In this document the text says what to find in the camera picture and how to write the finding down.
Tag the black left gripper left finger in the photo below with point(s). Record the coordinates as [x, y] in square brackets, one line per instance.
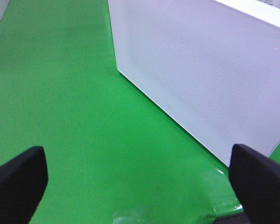
[23, 181]

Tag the clear tape patch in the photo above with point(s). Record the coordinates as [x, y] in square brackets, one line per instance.
[208, 199]

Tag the white microwave door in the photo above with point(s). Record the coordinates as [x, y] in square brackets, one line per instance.
[212, 65]

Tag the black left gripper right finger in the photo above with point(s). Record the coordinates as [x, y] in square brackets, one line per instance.
[255, 180]

